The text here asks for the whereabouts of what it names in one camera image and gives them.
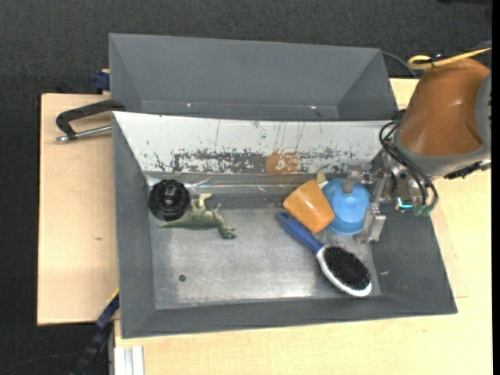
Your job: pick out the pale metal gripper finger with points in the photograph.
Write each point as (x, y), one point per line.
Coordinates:
(353, 178)
(373, 225)

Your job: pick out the blue cup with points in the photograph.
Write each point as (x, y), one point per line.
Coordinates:
(351, 209)

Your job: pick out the small yellow-green piece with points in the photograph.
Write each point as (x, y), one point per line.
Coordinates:
(321, 177)

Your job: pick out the orange cup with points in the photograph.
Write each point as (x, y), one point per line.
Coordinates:
(310, 207)

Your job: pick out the grey metal bin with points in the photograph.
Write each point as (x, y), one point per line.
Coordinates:
(254, 264)

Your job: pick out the green toy dinosaur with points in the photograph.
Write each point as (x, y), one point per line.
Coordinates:
(201, 220)

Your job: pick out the black round ribbed knob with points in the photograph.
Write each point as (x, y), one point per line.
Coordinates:
(168, 201)

